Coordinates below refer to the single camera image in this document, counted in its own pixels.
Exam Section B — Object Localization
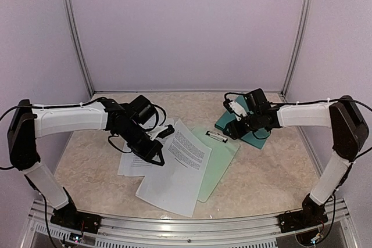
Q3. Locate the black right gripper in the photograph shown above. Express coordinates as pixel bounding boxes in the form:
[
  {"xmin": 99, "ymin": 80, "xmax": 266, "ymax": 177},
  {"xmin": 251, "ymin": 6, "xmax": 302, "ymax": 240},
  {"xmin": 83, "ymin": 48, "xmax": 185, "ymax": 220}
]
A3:
[{"xmin": 223, "ymin": 112, "xmax": 261, "ymax": 140}]

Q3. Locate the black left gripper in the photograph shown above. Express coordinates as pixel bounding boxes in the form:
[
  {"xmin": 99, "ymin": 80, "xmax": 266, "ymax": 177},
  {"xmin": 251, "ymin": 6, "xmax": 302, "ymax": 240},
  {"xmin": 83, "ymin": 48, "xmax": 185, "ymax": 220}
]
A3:
[{"xmin": 116, "ymin": 122, "xmax": 164, "ymax": 166}]

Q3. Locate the white printed top sheet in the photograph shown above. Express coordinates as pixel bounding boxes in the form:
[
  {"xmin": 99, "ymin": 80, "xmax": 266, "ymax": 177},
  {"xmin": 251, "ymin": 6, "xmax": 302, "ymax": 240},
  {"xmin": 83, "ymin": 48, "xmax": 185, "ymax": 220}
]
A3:
[{"xmin": 135, "ymin": 120, "xmax": 212, "ymax": 218}]

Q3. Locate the green file folder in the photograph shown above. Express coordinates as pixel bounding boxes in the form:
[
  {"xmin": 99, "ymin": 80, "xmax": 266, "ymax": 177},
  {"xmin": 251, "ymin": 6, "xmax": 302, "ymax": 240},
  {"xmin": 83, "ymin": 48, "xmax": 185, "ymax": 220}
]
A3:
[{"xmin": 191, "ymin": 112, "xmax": 270, "ymax": 203}]

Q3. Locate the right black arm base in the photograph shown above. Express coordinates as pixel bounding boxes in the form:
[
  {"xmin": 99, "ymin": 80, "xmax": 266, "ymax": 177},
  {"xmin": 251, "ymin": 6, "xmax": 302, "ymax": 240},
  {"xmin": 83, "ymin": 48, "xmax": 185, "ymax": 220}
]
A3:
[{"xmin": 277, "ymin": 195, "xmax": 328, "ymax": 233}]

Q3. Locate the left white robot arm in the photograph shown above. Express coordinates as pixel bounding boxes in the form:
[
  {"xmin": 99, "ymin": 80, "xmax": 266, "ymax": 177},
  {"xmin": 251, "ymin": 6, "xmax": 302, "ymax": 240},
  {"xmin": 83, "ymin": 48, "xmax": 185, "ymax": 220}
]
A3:
[{"xmin": 7, "ymin": 95, "xmax": 164, "ymax": 228}]

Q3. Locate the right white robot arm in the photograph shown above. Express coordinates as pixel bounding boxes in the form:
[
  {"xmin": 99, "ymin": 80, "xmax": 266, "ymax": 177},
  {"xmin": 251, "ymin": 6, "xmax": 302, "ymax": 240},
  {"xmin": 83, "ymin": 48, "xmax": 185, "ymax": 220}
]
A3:
[{"xmin": 223, "ymin": 88, "xmax": 371, "ymax": 206}]

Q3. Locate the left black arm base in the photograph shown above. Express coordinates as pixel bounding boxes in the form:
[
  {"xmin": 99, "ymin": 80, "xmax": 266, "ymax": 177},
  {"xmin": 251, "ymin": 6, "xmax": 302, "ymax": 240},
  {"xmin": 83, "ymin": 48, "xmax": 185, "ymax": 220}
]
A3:
[{"xmin": 51, "ymin": 188, "xmax": 102, "ymax": 234}]

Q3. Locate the white paper stack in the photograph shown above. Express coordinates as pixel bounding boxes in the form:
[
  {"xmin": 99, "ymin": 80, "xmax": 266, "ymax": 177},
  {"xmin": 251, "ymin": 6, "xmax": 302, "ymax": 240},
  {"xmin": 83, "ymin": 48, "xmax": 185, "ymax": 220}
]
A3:
[{"xmin": 117, "ymin": 113, "xmax": 177, "ymax": 178}]

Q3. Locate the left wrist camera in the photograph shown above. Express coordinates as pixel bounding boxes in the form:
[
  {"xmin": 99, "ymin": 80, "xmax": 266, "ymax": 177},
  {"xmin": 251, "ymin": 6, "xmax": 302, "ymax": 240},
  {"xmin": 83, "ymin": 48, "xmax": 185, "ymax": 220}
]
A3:
[{"xmin": 148, "ymin": 124, "xmax": 175, "ymax": 140}]

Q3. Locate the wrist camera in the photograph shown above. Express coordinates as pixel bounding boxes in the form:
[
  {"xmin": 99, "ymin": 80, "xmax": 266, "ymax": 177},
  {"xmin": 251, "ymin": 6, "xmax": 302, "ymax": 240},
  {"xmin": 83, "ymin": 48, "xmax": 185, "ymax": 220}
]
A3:
[
  {"xmin": 223, "ymin": 99, "xmax": 248, "ymax": 121},
  {"xmin": 148, "ymin": 124, "xmax": 175, "ymax": 140}
]

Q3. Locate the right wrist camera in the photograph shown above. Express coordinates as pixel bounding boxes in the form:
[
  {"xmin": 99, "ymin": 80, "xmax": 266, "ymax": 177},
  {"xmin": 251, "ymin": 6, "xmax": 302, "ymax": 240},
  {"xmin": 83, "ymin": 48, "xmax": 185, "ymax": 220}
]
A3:
[{"xmin": 223, "ymin": 99, "xmax": 248, "ymax": 121}]

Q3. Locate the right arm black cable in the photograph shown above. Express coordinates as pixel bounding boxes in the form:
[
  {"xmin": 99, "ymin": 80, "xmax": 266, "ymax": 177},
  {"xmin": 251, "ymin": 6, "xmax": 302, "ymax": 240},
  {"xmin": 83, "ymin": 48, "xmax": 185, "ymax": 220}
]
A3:
[{"xmin": 223, "ymin": 92, "xmax": 372, "ymax": 240}]

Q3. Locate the aluminium front rail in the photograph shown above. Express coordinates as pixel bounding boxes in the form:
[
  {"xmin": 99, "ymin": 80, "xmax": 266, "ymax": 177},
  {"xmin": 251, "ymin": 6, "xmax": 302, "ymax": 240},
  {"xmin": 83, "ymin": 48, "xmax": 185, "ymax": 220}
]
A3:
[{"xmin": 20, "ymin": 200, "xmax": 361, "ymax": 248}]

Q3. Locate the left aluminium corner post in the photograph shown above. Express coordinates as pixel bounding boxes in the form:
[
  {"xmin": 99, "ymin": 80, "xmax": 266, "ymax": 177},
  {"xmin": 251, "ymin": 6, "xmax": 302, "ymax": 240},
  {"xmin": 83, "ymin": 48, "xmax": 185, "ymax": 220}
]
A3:
[{"xmin": 63, "ymin": 0, "xmax": 95, "ymax": 97}]

